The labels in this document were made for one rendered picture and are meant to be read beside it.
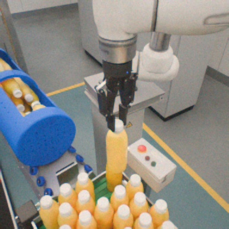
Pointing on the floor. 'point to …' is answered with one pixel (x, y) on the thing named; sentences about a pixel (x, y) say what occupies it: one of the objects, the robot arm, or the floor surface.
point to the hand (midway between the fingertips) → (117, 118)
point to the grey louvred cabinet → (187, 86)
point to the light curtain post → (13, 36)
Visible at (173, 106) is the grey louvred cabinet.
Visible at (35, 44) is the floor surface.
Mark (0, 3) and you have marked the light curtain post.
